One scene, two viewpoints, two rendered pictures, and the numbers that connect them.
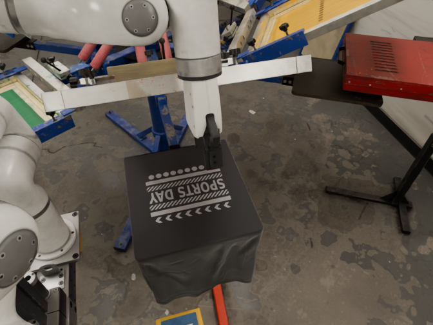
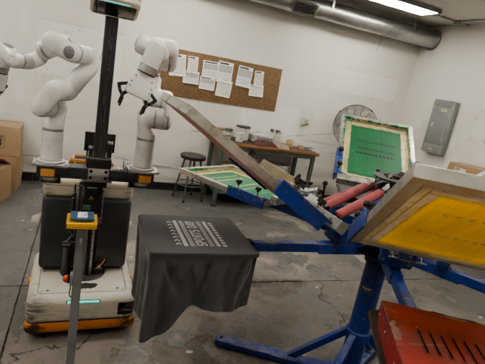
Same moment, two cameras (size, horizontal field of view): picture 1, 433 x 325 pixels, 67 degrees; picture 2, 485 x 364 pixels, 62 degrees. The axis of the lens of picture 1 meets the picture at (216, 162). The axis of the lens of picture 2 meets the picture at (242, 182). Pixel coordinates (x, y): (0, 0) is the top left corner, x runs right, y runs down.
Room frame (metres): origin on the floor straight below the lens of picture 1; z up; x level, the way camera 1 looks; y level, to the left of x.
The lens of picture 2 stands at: (0.74, -1.70, 1.67)
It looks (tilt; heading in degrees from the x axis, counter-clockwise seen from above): 14 degrees down; 83
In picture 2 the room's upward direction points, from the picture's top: 10 degrees clockwise
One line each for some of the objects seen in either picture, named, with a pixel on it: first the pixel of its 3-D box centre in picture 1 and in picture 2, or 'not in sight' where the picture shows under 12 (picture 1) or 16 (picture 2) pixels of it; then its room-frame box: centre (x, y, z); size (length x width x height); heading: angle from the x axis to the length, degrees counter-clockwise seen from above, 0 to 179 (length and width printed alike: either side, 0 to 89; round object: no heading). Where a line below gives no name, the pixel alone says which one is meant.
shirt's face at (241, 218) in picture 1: (187, 189); (195, 233); (0.79, 0.11, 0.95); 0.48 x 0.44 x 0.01; 15
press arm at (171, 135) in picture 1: (167, 122); (286, 246); (1.27, 0.24, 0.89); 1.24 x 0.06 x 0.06; 15
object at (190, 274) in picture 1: (203, 270); (141, 274); (0.57, 0.05, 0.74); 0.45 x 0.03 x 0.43; 105
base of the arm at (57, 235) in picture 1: (35, 225); (143, 153); (0.46, 0.46, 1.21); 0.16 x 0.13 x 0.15; 107
